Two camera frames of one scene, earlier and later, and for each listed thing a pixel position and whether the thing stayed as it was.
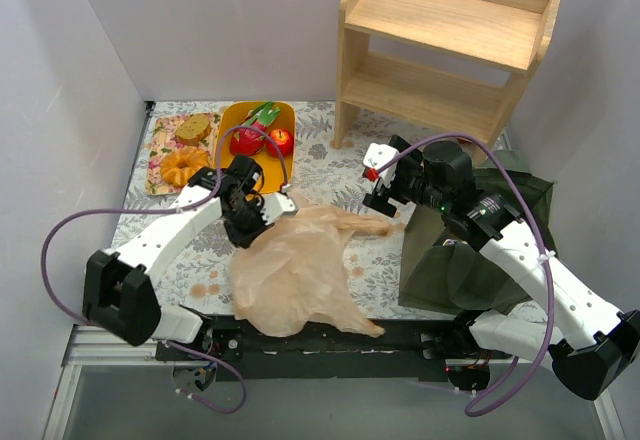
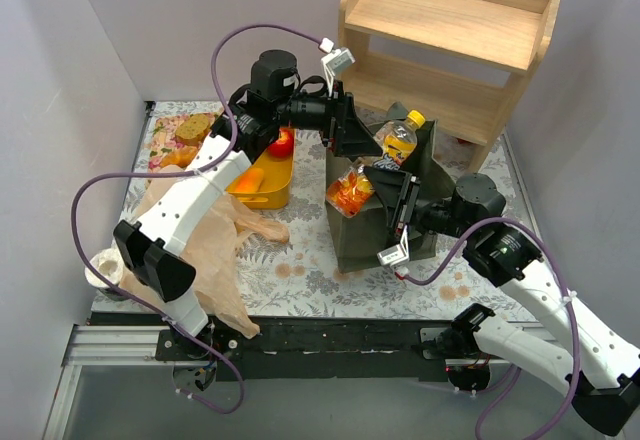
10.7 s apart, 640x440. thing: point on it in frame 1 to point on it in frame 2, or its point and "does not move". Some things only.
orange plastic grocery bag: (292, 274) to (211, 248)
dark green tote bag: (438, 269) to (355, 241)
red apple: (285, 141) does not move
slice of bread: (193, 129) does not move
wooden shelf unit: (499, 23) does not move
